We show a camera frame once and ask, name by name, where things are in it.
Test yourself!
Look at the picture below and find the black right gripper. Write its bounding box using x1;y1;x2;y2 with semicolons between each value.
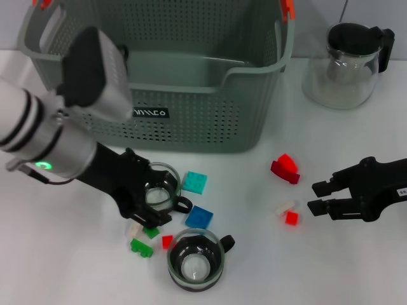
307;156;407;222

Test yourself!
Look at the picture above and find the teal square toy brick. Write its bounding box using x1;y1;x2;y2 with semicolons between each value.
181;170;208;194

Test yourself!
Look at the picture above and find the dark red toy brick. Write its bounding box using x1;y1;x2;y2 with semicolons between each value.
270;160;301;184

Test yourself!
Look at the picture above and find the green sloped toy brick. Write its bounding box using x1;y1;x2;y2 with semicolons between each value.
142;226;161;240

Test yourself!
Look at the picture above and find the glass teapot with black lid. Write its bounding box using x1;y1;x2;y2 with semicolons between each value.
301;22;396;111

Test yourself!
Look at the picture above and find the green notched toy brick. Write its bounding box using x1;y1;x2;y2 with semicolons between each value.
130;238;154;259

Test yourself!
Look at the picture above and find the grey perforated plastic storage bin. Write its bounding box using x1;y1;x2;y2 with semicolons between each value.
17;0;296;154

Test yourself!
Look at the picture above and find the blue square toy brick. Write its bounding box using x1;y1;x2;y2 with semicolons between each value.
185;205;214;229

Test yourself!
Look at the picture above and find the white toy brick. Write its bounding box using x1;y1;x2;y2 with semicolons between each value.
125;222;144;238
275;200;300;217

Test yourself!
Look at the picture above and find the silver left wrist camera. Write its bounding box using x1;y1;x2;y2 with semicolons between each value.
56;25;134;122

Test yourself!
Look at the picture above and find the bright red toy brick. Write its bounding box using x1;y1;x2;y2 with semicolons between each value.
276;154;301;174

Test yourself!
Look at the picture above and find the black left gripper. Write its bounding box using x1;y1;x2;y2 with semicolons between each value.
76;142;173;229

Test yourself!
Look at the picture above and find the thin grey wall cable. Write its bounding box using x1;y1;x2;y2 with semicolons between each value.
336;0;349;23

